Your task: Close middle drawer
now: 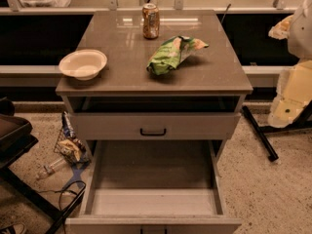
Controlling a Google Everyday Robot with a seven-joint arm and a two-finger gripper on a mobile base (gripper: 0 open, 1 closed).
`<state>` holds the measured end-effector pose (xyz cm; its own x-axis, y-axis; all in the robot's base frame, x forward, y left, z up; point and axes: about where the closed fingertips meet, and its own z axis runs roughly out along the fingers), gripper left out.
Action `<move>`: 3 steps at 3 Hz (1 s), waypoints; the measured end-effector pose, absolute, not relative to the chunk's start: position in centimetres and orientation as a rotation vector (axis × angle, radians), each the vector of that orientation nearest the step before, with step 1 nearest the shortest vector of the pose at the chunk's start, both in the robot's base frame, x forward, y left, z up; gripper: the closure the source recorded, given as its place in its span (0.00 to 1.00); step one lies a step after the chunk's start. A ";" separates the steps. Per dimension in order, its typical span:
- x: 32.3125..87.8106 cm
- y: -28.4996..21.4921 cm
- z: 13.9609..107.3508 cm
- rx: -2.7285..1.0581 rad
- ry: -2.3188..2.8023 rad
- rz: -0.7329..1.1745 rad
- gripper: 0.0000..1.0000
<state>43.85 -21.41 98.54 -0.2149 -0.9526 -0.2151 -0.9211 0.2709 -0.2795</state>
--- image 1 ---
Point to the orange soda can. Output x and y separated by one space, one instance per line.
151 21

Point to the open bottom drawer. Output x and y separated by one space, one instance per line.
153 187

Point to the middle drawer with black handle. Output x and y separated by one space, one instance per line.
92 126

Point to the grey drawer cabinet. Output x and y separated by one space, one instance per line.
211 80

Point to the clear plastic bottle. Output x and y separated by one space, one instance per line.
51 168

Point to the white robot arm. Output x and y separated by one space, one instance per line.
294 88

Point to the green chip bag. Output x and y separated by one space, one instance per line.
172 53

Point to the white paper bowl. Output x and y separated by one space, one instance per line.
83 65

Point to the black chair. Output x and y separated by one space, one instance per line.
45 118

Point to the sneaker shoe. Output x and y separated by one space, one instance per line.
14 229

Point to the wire basket with snacks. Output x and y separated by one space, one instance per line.
68 145

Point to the black floor stand base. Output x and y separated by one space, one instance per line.
303 122

